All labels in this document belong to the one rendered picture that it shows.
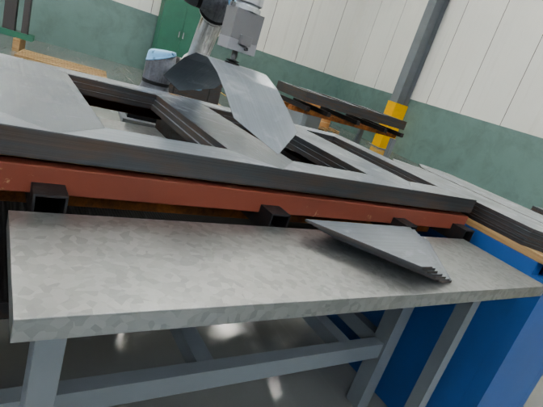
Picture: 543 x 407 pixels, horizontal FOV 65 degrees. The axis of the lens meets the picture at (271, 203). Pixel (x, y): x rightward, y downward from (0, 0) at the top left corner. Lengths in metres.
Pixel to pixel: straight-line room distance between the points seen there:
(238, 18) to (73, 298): 0.84
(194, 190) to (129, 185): 0.13
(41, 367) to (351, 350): 1.03
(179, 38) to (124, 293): 10.34
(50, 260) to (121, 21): 10.71
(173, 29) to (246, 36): 9.60
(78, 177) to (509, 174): 8.43
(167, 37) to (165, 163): 9.97
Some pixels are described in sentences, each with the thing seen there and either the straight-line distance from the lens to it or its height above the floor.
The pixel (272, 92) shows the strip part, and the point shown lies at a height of 1.00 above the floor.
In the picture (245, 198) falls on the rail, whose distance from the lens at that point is 0.91.
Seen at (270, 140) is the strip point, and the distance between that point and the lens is 0.97.
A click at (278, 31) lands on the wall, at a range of 12.28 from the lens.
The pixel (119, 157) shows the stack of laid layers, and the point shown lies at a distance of 0.79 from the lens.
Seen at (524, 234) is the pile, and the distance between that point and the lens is 1.50.
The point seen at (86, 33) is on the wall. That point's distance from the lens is 11.21.
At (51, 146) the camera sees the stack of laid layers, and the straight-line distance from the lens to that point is 0.77.
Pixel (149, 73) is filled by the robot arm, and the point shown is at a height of 0.88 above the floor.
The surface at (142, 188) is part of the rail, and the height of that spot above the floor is 0.78.
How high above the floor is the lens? 1.06
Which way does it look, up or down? 17 degrees down
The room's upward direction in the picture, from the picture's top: 18 degrees clockwise
